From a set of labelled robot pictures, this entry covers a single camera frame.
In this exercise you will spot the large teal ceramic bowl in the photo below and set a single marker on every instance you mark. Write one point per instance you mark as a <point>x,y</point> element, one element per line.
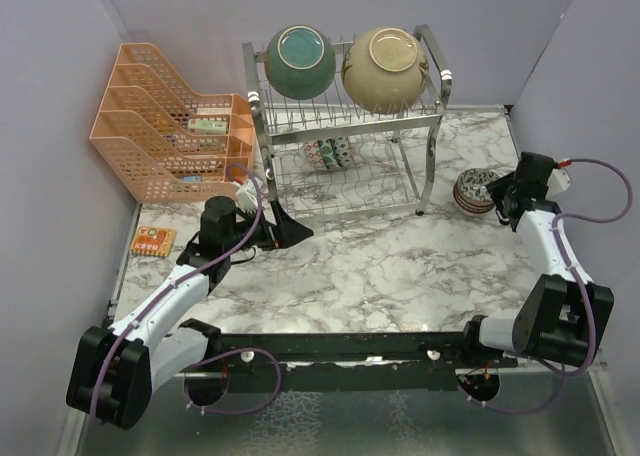
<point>299,62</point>

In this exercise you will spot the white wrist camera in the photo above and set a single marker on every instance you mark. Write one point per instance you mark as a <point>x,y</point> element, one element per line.
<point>559,180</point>
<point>247,194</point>

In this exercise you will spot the large cream ceramic bowl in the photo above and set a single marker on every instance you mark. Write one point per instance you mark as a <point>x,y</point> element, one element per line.
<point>385,70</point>

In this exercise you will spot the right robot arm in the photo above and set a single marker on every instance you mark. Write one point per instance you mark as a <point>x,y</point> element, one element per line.
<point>564,317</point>

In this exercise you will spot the orange plastic file organizer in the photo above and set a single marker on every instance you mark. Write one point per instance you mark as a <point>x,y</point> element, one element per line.
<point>141,132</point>

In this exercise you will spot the orange snack packet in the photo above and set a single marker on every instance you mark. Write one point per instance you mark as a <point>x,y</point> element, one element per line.
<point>152,241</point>

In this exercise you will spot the green white box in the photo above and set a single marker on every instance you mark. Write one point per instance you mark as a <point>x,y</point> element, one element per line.
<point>208,126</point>

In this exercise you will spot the steel two-tier dish rack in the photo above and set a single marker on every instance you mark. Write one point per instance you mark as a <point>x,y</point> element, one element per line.
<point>394,160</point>

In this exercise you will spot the pink patterned small bowl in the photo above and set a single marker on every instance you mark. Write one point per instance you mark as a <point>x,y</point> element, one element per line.
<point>472,184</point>

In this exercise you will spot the green patterned small bowl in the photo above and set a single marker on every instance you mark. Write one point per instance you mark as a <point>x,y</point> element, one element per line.
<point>328,155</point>

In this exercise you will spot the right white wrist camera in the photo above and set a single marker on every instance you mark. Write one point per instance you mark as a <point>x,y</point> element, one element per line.
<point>559,180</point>

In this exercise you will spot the dark red patterned bowl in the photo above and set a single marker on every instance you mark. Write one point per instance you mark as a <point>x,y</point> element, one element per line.
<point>314,155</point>

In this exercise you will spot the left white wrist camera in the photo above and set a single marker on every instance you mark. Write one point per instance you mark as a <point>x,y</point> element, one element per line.
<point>247,194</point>

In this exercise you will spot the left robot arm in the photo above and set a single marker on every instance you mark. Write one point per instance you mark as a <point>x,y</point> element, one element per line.
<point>117,369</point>

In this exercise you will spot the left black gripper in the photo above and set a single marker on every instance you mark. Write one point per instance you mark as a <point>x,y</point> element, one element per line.
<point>285,233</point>

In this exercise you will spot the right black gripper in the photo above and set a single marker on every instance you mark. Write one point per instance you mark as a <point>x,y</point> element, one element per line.
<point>496,189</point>

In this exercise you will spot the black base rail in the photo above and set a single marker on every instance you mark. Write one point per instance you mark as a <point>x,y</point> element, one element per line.
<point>345,362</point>

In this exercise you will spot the blue dotted small bowl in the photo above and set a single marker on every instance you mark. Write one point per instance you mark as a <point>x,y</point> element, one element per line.
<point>343,151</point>

